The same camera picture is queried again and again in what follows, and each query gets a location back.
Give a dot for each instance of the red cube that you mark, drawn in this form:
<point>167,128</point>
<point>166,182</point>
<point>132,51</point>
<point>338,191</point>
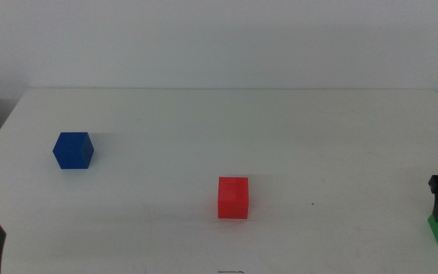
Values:
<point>233,199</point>

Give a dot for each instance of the blue cube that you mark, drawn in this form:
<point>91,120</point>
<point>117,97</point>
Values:
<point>72,152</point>

